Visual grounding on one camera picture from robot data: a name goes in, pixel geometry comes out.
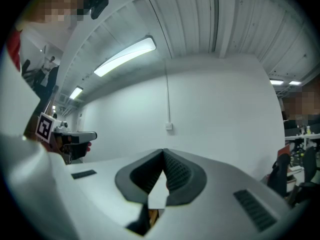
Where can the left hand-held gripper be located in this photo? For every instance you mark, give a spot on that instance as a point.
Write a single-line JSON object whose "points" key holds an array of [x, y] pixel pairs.
{"points": [[62, 136]]}

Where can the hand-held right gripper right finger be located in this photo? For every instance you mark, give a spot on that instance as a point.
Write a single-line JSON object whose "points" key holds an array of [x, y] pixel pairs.
{"points": [[212, 209]]}

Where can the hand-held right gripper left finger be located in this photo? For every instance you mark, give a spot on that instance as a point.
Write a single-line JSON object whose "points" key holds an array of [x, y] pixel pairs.
{"points": [[105, 196]]}

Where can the person's left hand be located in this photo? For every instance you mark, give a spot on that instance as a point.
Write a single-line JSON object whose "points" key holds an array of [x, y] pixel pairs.
{"points": [[88, 147]]}

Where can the small ceiling light panel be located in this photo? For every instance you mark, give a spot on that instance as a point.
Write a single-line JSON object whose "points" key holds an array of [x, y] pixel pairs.
{"points": [[76, 93], [295, 83], [276, 82]]}

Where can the person's white and red shirt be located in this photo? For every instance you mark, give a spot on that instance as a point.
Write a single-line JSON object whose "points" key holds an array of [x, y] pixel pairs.
{"points": [[15, 96]]}

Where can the black office chair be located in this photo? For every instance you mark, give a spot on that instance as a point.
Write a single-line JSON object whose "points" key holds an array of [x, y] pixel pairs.
{"points": [[310, 169], [280, 174]]}

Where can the long ceiling light panel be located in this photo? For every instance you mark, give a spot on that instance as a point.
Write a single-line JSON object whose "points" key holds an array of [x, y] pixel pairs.
{"points": [[126, 55]]}

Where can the white office desk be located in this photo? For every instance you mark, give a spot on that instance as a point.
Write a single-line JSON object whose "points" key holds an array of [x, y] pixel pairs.
{"points": [[302, 136]]}

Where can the white wall socket box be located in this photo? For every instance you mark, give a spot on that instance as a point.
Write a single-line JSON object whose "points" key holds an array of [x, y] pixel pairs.
{"points": [[169, 126]]}

